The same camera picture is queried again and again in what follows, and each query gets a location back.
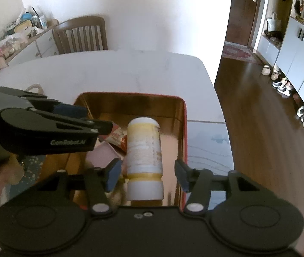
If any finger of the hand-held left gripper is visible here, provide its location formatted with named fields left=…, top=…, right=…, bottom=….
left=0, top=86, right=87, bottom=119
left=29, top=108, right=114, bottom=136

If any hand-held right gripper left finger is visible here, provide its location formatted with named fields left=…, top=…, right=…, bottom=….
left=38, top=158, right=122, bottom=215

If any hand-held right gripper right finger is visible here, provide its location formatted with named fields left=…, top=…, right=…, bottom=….
left=175, top=159, right=278, bottom=215

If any pink sticky note pad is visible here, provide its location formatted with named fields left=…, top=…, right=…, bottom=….
left=86, top=140, right=126, bottom=171

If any red white sachet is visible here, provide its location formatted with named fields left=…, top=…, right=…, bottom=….
left=105, top=124, right=128, bottom=154

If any red tin box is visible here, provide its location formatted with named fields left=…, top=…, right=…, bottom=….
left=67, top=92, right=189, bottom=208

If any white bottle yellow label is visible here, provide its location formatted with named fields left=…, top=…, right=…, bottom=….
left=125, top=117, right=165, bottom=201

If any tan tape roll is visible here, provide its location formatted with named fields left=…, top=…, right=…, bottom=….
left=27, top=84, right=45, bottom=95

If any person's left hand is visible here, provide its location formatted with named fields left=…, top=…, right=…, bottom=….
left=0, top=156, right=24, bottom=200

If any printed table mat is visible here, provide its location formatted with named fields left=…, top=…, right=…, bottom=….
left=9, top=120, right=236, bottom=200

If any white wood-top sideboard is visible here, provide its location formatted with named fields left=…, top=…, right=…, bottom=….
left=0, top=19, right=60, bottom=72

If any wooden chair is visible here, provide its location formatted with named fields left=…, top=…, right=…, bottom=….
left=52, top=16, right=108, bottom=55

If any clear plastic bag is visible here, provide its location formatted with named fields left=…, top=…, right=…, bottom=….
left=0, top=31, right=30, bottom=59

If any yellow blue container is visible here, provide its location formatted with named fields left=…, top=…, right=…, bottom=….
left=14, top=19, right=34, bottom=33

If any patterned door rug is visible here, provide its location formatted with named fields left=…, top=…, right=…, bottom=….
left=222, top=44, right=263, bottom=65

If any brown entrance door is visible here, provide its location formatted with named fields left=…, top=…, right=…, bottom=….
left=227, top=0, right=261, bottom=51

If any white tote bag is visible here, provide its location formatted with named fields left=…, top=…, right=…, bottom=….
left=267, top=12, right=279, bottom=33

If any white wall cabinet unit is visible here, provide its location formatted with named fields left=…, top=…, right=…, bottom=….
left=256, top=0, right=304, bottom=124

